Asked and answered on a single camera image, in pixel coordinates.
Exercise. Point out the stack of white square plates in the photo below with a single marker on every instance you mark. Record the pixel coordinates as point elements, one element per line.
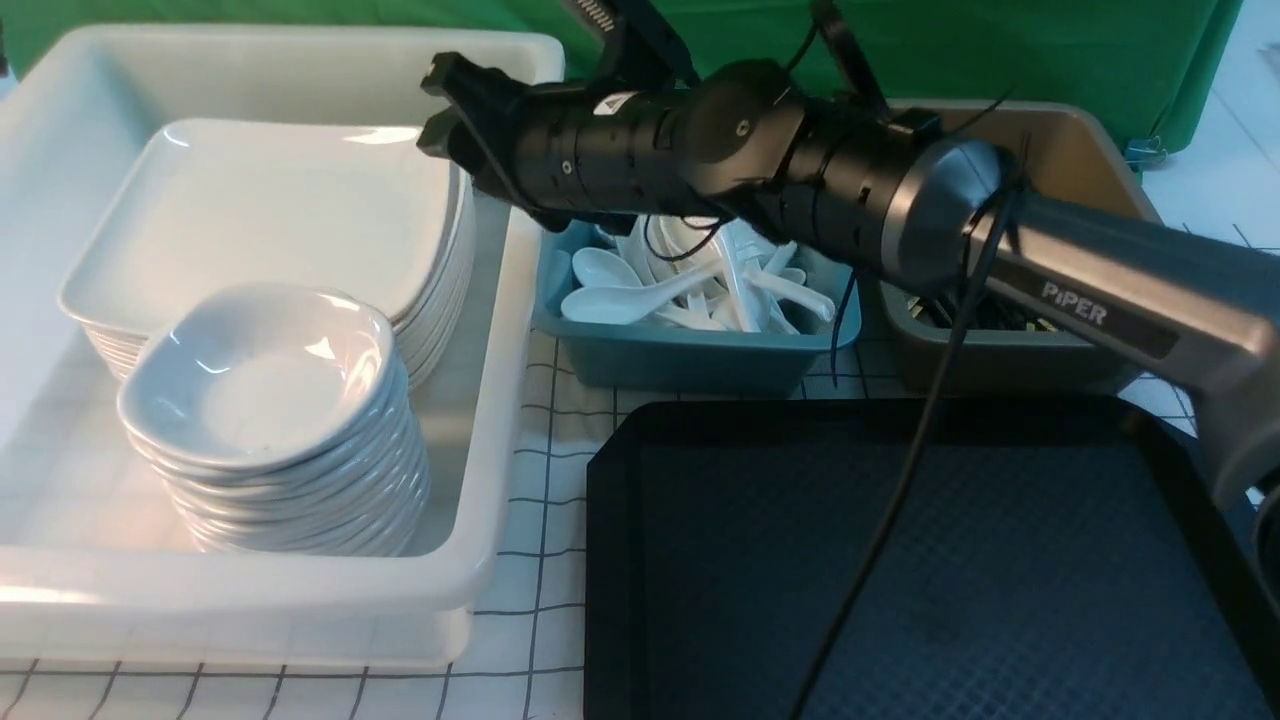
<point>280,220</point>

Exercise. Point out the pile of white spoons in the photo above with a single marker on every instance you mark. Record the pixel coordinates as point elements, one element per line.
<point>697,273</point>

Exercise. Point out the brown plastic bin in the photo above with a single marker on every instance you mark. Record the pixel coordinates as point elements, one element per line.
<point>1067,155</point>

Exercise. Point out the green backdrop cloth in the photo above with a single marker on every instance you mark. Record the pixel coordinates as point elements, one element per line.
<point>1143,68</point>

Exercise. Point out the large white plastic tub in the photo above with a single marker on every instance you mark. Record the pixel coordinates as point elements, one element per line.
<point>97,566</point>

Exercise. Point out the black serving tray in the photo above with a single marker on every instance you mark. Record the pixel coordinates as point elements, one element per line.
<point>1054,560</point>

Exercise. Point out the pile of black chopsticks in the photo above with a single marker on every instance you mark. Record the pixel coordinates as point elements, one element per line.
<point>991,313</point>

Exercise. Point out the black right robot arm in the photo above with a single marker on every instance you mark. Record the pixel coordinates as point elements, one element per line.
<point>900,198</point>

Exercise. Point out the stack of white bowls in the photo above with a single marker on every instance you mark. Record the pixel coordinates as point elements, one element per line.
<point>279,420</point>

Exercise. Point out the teal plastic bin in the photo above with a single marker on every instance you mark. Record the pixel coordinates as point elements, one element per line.
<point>661,358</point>

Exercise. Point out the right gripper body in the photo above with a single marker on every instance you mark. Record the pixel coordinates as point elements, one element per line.
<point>560,152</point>

